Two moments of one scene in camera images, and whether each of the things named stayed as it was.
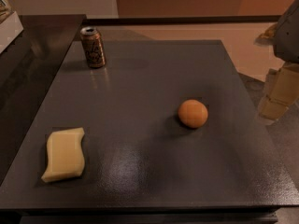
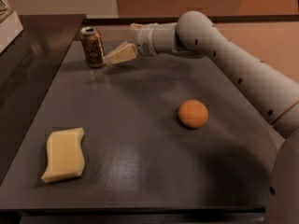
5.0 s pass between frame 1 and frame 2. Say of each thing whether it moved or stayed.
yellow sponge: stayed
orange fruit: stayed
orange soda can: stayed
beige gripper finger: moved
